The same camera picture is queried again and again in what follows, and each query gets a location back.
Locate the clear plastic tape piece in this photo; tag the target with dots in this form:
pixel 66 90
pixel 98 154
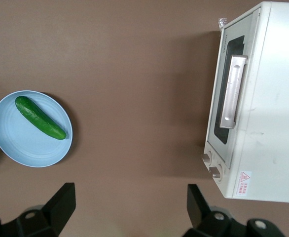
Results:
pixel 222 23

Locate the green cucumber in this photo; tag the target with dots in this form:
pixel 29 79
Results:
pixel 39 118

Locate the light blue round plate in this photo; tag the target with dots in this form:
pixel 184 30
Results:
pixel 23 145

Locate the white glass oven door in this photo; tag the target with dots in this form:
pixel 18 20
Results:
pixel 248 103

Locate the red white warning sticker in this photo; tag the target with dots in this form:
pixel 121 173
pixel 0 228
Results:
pixel 243 182

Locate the silver oven control knob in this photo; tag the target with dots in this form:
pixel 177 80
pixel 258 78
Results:
pixel 206 158
pixel 215 171

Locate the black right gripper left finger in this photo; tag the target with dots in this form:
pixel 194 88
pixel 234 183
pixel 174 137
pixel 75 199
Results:
pixel 58 209

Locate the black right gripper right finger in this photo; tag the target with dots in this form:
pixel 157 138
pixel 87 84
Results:
pixel 198 214

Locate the white toaster oven body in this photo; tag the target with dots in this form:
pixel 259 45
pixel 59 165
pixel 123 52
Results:
pixel 272 98

